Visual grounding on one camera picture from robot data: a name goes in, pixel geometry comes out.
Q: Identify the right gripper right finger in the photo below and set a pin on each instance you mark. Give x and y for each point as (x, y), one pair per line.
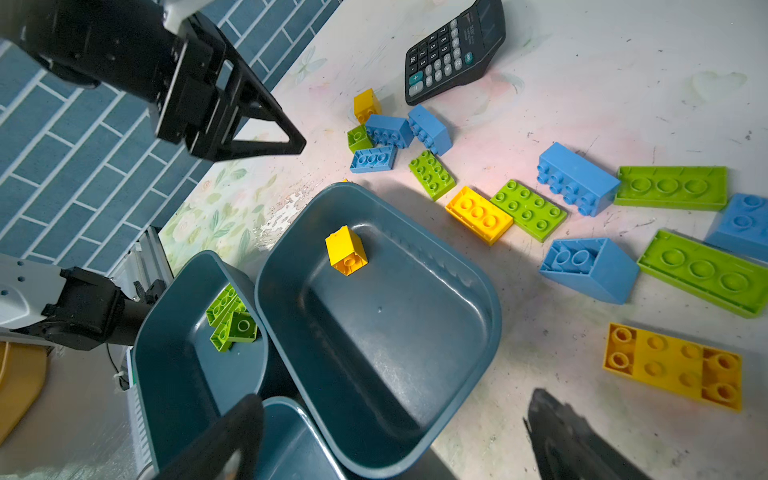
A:
(566, 447)

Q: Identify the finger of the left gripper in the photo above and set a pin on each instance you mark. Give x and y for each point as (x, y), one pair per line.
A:
(222, 93)

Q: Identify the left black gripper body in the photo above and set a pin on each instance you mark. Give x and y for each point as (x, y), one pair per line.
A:
(172, 63)

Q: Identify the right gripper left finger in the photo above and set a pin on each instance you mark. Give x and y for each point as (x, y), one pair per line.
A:
(240, 431)

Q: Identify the small green lego brick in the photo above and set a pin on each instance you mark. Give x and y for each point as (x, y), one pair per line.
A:
(359, 139)

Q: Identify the green lego plate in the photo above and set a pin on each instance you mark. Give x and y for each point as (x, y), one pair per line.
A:
(222, 306)
(685, 188)

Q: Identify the blue upturned lego brick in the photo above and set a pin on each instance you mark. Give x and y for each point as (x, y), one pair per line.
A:
(374, 159)

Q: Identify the yellow square lego brick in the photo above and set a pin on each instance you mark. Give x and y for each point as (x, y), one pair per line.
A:
(345, 251)

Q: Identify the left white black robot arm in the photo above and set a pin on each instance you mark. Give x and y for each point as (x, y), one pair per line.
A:
(76, 308)

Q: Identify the bottom right teal bin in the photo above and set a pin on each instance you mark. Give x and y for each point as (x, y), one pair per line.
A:
(292, 447)

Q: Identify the bottom left teal bin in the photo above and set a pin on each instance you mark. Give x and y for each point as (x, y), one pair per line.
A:
(185, 384)

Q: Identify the yellow flat lego plate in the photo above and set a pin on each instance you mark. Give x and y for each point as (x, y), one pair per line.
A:
(695, 371)

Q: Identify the top teal plastic bin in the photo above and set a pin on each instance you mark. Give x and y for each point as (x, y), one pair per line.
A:
(384, 357)

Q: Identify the blue sloped lego brick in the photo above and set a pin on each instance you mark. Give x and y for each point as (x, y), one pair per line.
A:
(596, 267)

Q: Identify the blue lego brick top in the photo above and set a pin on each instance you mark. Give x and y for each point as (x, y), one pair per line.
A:
(431, 132)

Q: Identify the stacked yellow bins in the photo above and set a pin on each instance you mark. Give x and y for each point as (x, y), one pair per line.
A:
(23, 375)

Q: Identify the black desk calculator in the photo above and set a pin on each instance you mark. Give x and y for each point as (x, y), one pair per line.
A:
(456, 54)

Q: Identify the green flat plate lower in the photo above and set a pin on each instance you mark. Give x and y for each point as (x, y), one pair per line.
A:
(729, 282)

